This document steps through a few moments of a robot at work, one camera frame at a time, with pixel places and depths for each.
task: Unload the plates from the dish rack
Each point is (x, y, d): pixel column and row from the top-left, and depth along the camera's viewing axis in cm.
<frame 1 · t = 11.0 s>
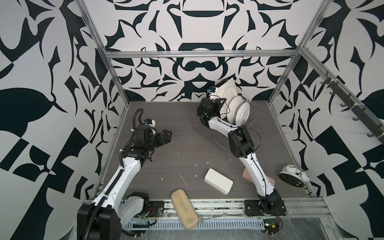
left hand: (165, 132, 81), fingers open
right hand: (225, 98, 95), fingers closed
white square plate: (226, 89, 96), point 25 cm above the table
white round plate front: (242, 114, 99), point 13 cm above the table
white round plate back: (232, 107, 101), point 14 cm above the table
white rectangular case: (218, 181, 81), point 4 cm above the table
white round timer device: (294, 176, 76), point 11 cm above the table

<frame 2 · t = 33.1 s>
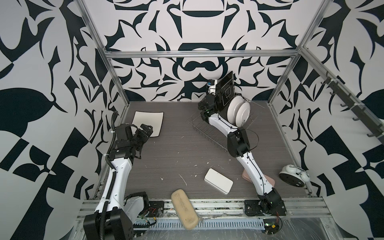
left hand: (148, 129, 80), fingers open
right hand: (224, 87, 93), fingers closed
white square plate: (153, 119, 111), point 2 cm above the table
the other named things where they were.

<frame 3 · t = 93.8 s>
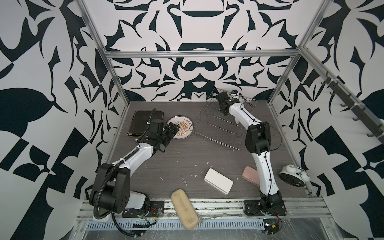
left hand: (177, 127, 87), fingers open
right hand: (239, 105, 100), fingers open
white round plate back: (186, 126, 107), on the table
black square plate: (137, 120, 105), point 6 cm above the table
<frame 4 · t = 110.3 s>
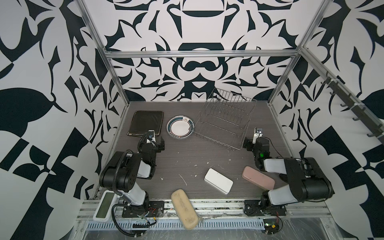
left hand: (152, 135, 91), fingers open
right hand: (255, 136, 93), fingers open
